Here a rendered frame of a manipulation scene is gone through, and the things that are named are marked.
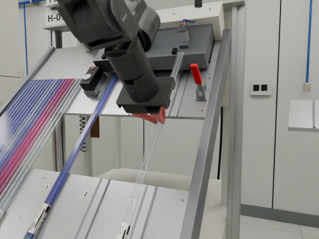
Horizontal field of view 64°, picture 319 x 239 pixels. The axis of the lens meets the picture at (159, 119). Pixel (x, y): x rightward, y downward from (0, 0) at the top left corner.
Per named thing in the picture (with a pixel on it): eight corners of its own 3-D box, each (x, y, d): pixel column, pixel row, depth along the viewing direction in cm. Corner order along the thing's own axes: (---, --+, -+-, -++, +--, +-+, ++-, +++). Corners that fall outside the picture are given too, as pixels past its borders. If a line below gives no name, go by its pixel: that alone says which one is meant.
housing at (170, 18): (223, 57, 79) (218, 15, 69) (93, 65, 98) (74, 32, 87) (226, 41, 83) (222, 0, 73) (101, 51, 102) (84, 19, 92)
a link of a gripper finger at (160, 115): (147, 108, 58) (131, 79, 50) (177, 109, 55) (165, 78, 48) (138, 133, 54) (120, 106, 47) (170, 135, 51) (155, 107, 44)
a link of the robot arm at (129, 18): (61, 22, 36) (107, 5, 31) (94, -20, 42) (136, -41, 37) (111, 80, 44) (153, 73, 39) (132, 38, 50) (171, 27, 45)
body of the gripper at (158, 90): (129, 85, 52) (113, 57, 46) (177, 83, 48) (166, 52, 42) (118, 110, 48) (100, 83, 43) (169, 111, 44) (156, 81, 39)
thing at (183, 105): (209, 129, 62) (205, 116, 58) (15, 120, 87) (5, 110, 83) (224, 46, 80) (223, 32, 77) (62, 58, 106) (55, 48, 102)
